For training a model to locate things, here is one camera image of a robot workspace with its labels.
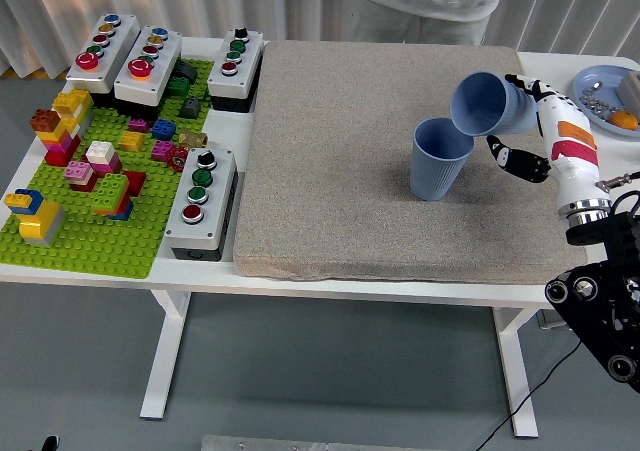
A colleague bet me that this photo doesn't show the yellow lego brick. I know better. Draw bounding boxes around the yellow lego brick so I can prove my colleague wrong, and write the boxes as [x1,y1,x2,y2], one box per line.
[117,130,146,153]

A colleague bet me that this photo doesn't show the dark grey curved lego brick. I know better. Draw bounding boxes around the dark grey curved lego brick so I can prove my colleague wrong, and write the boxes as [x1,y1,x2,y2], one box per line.
[172,62,199,84]

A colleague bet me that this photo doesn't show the white five-button control box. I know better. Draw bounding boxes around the white five-button control box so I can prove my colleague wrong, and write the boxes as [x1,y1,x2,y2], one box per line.
[113,24,184,121]
[65,13,141,108]

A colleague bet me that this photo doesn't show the pink magenta lego brick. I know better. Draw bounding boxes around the pink magenta lego brick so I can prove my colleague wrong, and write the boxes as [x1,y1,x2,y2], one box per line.
[150,140,176,163]

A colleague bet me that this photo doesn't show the pink and red lego stack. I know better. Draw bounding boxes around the pink and red lego stack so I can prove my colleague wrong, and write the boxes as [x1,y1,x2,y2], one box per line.
[63,160,100,193]

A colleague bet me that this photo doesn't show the green red blue lego stack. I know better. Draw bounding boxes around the green red blue lego stack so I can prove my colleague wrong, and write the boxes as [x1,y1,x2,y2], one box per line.
[91,170,147,222]

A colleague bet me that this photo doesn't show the white four-button control box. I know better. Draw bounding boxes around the white four-button control box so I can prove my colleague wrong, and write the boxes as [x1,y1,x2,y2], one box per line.
[206,27,265,115]
[163,147,245,262]

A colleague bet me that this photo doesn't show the blue ribbed cup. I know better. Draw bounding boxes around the blue ribbed cup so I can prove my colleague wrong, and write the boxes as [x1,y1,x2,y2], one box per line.
[449,71,540,137]
[409,117,475,202]

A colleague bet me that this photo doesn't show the light blue plate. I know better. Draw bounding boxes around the light blue plate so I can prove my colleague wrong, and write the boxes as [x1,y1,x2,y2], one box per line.
[572,64,640,138]

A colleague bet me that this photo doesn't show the grey metal block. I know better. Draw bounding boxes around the grey metal block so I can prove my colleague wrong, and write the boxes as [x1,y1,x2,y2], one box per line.
[615,69,640,101]

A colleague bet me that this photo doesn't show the white and magenta lego stack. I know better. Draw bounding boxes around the white and magenta lego stack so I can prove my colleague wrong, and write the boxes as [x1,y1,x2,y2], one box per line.
[84,140,124,176]

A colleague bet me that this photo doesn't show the white table leg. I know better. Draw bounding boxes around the white table leg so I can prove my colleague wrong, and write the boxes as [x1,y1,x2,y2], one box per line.
[138,290,192,420]
[491,306,540,440]

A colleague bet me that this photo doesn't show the small orange fruit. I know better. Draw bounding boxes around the small orange fruit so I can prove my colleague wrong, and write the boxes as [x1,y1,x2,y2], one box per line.
[609,109,640,131]

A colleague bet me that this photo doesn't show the green lego baseplate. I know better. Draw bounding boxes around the green lego baseplate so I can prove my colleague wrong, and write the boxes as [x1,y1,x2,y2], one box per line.
[0,58,217,280]

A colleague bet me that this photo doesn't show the blue lego brick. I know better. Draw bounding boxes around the blue lego brick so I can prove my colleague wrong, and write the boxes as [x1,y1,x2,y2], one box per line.
[150,118,178,141]

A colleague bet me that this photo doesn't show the grey sloped lego brick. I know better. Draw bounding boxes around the grey sloped lego brick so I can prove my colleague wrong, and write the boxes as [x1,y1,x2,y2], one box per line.
[178,95,203,119]

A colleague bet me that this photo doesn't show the tall multicolour lego tower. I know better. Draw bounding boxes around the tall multicolour lego tower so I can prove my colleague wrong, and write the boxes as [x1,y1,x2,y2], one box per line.
[29,88,96,168]

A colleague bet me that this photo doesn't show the grey-brown mat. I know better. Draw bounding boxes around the grey-brown mat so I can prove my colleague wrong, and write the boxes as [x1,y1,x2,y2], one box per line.
[232,39,589,285]

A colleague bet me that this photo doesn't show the black power cable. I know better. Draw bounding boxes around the black power cable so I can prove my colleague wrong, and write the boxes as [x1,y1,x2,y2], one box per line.
[474,339,584,451]

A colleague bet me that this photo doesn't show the yellow blue grey lego figure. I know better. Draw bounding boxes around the yellow blue grey lego figure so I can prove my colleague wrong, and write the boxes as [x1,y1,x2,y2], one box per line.
[3,188,67,248]

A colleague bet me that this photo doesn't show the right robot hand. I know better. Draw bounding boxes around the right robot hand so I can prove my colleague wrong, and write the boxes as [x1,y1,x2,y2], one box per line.
[485,73,612,212]

